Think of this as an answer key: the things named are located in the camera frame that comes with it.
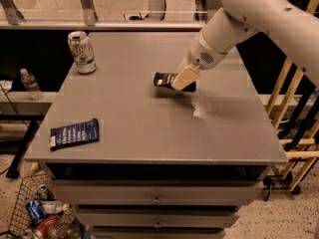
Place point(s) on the grey side bench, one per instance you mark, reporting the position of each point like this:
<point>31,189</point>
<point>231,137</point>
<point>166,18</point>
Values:
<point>18,106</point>

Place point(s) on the plastic bottle in basket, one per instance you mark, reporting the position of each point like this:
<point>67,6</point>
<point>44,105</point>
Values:
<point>54,207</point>

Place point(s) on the blue blueberry rxbar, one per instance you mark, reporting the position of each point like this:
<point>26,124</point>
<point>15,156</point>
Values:
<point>74,134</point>

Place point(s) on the clear plastic water bottle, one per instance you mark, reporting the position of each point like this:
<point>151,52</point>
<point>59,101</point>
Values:
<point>31,85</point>

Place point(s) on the green white soda can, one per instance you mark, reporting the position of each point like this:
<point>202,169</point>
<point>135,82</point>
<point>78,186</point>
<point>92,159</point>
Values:
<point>82,52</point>

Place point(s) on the dark brown chocolate rxbar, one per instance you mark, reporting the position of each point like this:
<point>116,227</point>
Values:
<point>165,80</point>

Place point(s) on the grey drawer cabinet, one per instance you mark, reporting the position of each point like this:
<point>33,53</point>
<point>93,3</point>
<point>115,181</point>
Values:
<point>168,165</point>

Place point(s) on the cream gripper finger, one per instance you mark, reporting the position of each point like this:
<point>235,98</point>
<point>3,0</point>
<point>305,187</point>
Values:
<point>185,77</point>

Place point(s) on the wire mesh basket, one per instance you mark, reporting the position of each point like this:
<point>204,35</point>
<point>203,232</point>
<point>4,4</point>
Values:
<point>25,214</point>

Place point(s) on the blue soda can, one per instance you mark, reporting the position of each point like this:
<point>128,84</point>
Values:
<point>36,211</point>

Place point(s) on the red soda can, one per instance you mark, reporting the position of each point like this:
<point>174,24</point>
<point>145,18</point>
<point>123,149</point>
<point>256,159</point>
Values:
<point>41,230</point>

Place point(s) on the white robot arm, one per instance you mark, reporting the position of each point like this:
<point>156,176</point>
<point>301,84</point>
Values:
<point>294,31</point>

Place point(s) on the green can in basket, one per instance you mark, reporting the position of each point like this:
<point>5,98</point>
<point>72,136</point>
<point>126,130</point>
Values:
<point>44,193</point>

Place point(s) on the metal railing with posts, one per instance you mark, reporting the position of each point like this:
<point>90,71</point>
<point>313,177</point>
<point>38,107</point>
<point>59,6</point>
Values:
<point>106,15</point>

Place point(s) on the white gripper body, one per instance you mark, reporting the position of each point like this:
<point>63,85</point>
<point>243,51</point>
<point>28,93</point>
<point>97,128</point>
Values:
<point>198,58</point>

